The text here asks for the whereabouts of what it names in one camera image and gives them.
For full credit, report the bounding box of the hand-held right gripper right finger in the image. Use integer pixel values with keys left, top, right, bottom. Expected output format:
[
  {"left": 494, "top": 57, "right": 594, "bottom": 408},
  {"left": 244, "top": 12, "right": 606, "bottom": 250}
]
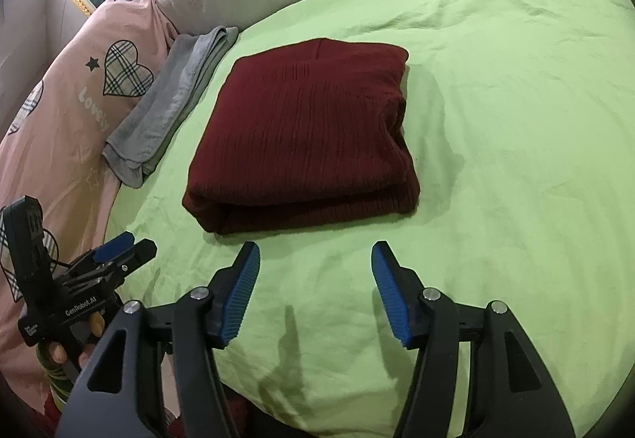
[{"left": 371, "top": 241, "right": 576, "bottom": 438}]

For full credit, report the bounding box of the light green bed sheet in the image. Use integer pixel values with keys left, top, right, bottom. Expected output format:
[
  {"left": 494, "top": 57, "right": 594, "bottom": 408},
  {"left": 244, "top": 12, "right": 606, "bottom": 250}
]
[{"left": 102, "top": 0, "right": 635, "bottom": 438}]

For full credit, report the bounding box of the grey folded cloth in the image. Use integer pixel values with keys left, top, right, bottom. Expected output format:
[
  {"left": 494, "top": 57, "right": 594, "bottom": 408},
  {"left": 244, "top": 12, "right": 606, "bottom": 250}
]
[{"left": 102, "top": 25, "right": 240, "bottom": 188}]

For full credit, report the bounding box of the dark red knit sweater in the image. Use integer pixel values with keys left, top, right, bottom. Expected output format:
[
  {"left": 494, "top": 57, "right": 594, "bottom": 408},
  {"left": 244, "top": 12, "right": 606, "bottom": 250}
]
[{"left": 182, "top": 37, "right": 421, "bottom": 235}]

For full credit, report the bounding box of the pink pillow with plaid hearts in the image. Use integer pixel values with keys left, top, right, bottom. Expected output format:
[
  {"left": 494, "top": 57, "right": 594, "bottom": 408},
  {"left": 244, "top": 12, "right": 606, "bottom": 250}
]
[{"left": 0, "top": 0, "right": 174, "bottom": 414}]

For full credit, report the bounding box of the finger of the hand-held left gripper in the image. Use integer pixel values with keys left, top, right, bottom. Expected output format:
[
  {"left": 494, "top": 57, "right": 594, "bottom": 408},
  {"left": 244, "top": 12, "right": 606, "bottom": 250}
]
[
  {"left": 106, "top": 240, "right": 158, "bottom": 276},
  {"left": 92, "top": 231, "right": 136, "bottom": 266}
]

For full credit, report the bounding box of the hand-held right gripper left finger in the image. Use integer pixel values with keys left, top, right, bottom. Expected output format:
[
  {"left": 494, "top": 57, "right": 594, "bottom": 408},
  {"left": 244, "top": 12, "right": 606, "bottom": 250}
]
[{"left": 54, "top": 241, "right": 261, "bottom": 438}]

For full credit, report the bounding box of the person's left hand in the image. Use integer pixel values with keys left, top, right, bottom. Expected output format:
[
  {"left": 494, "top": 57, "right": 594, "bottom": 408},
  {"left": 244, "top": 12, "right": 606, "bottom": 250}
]
[{"left": 47, "top": 311, "right": 106, "bottom": 369}]

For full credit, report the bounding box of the dark red cloth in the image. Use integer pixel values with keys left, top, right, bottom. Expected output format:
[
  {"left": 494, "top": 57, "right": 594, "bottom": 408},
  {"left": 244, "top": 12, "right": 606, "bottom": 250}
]
[{"left": 218, "top": 386, "right": 283, "bottom": 438}]

